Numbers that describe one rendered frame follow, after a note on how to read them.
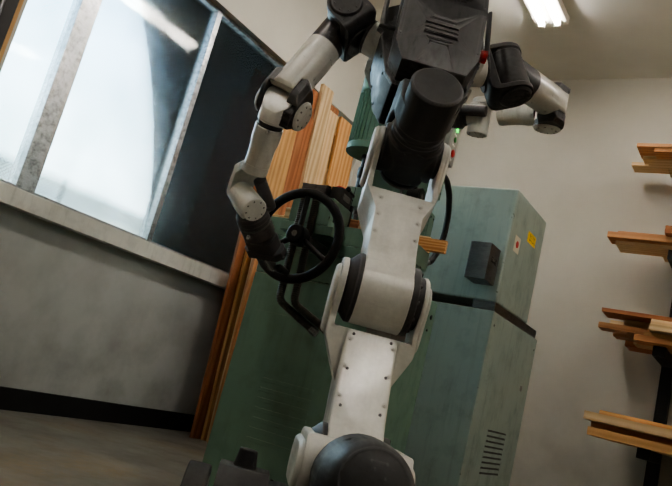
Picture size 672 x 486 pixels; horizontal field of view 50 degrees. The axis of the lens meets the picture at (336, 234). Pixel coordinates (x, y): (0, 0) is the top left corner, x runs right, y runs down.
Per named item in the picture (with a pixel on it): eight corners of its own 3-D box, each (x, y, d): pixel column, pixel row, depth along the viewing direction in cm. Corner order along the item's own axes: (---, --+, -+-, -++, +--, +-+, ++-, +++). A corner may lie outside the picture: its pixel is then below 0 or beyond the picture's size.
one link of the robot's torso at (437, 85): (466, 113, 141) (471, 57, 152) (404, 95, 141) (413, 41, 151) (424, 200, 163) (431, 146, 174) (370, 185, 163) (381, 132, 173)
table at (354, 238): (223, 219, 230) (228, 202, 231) (268, 245, 257) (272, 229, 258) (396, 246, 203) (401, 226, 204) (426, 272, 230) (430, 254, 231)
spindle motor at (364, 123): (337, 145, 241) (359, 62, 248) (356, 164, 257) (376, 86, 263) (385, 149, 234) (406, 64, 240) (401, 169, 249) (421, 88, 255)
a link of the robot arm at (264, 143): (266, 174, 176) (291, 102, 168) (234, 156, 179) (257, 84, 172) (289, 169, 185) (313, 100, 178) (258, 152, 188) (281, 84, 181)
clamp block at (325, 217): (286, 219, 220) (293, 192, 222) (305, 232, 232) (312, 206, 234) (328, 226, 214) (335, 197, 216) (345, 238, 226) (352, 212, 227)
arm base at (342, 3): (360, 34, 171) (384, 2, 175) (315, 10, 174) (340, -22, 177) (356, 70, 186) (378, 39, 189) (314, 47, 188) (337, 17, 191)
